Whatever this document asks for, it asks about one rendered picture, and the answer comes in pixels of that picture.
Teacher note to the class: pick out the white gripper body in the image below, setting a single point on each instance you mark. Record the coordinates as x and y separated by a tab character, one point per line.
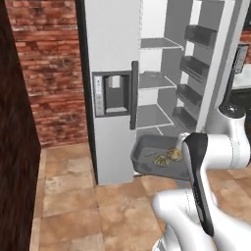
181	140

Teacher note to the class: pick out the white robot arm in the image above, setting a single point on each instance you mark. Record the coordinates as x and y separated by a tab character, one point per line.
228	148

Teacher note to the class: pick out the grey fridge shelf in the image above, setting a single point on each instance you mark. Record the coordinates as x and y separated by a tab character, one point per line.
153	80
152	116
158	43

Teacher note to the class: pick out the grey tupperware container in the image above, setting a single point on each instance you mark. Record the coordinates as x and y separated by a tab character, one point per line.
145	153

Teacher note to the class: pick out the white fridge body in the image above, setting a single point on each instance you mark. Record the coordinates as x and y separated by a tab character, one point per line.
153	19

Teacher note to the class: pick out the white fridge door with dispenser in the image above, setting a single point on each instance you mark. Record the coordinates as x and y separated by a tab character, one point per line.
112	36

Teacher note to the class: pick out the white fridge door with bins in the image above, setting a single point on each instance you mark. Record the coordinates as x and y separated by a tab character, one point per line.
225	19

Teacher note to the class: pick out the tan dumpling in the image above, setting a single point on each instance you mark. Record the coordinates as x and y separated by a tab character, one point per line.
174	154
161	160

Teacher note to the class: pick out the dark grey door bin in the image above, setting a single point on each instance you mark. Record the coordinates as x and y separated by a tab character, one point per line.
194	67
183	117
200	35
189	95

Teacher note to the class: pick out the dark counter cabinet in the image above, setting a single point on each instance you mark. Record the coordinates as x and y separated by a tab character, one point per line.
241	96

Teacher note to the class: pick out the dark wooden cabinet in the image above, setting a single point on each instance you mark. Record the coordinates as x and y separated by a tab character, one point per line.
14	147

